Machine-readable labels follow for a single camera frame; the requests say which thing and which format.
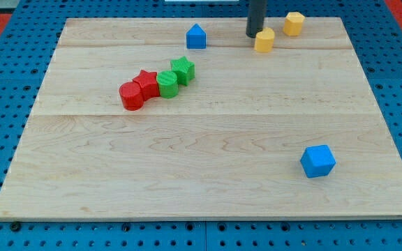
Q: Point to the green cylinder block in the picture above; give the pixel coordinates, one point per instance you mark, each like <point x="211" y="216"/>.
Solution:
<point x="167" y="84"/>

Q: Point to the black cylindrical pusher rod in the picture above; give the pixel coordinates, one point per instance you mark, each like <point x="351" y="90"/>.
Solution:
<point x="256" y="17"/>

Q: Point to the blue triangle block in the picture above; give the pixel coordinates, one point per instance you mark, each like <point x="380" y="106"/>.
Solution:
<point x="196" y="38"/>

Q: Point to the blue cube block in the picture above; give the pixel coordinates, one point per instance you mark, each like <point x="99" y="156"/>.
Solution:
<point x="317" y="161"/>

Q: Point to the green star block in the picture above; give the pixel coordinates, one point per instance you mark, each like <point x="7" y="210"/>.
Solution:
<point x="184" y="69"/>

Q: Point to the red cylinder block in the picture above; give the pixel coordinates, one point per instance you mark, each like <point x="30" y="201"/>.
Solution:
<point x="131" y="96"/>

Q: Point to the yellow hexagon block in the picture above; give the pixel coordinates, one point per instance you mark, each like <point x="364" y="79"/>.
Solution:
<point x="293" y="23"/>

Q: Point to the yellow heart block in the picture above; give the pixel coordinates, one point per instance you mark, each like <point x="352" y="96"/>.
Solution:
<point x="264" y="40"/>

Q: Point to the light wooden board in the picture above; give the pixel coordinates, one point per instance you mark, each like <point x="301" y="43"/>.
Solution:
<point x="227" y="147"/>

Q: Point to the red star block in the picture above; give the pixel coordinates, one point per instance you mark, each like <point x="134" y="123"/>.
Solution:
<point x="148" y="84"/>

